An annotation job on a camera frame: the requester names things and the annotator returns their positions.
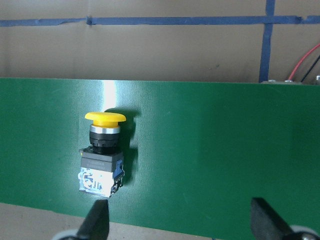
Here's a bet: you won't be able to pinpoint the red black conveyor wires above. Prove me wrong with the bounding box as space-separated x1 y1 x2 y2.
287 43 320 83

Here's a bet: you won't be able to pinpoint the yellow push button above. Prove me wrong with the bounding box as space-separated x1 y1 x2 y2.
77 112 127 198

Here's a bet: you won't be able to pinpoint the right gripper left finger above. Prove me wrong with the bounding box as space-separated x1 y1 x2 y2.
76 199 110 240

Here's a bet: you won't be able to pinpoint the green conveyor belt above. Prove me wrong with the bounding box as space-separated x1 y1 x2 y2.
0 78 320 240

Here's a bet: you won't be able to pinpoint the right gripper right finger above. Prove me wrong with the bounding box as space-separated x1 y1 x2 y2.
250 197 294 240

